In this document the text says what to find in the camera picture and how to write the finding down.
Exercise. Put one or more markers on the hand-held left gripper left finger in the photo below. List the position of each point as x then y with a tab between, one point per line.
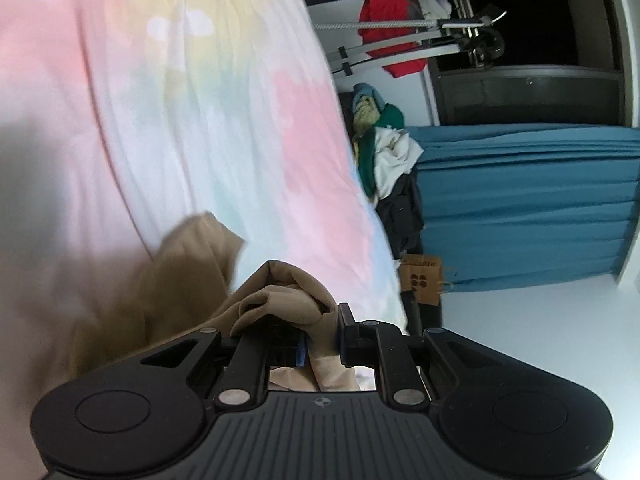
250	360

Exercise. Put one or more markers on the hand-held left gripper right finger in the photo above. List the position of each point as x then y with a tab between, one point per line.
341	342

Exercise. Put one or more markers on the tan printed t-shirt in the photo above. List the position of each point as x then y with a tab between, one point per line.
165	285

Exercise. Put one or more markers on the brown cardboard box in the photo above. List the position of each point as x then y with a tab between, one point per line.
422	280

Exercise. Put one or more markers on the black garment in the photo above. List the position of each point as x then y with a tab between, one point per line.
402	220

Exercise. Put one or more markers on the green garment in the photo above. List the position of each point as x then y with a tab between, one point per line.
370	160

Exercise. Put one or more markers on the white hooded garment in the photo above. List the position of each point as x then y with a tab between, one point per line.
395	160

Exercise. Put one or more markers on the blue curtain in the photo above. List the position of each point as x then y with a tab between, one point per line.
525	210

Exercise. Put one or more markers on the pastel tie-dye bed blanket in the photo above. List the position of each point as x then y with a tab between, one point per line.
150	110

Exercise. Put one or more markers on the red garment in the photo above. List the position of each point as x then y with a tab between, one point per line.
385	10

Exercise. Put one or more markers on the small white garment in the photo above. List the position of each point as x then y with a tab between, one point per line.
437	4

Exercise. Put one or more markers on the dark window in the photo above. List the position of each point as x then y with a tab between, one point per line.
525	35

